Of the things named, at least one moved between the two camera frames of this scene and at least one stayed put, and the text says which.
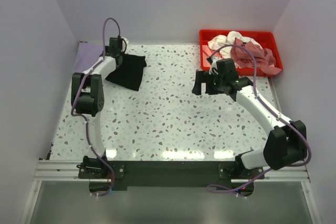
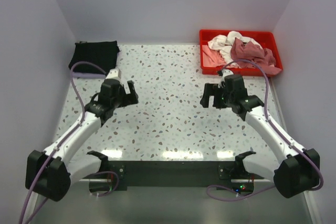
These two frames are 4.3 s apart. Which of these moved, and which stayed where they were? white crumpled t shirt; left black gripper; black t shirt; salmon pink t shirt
Moved: black t shirt; left black gripper
Stayed: white crumpled t shirt; salmon pink t shirt
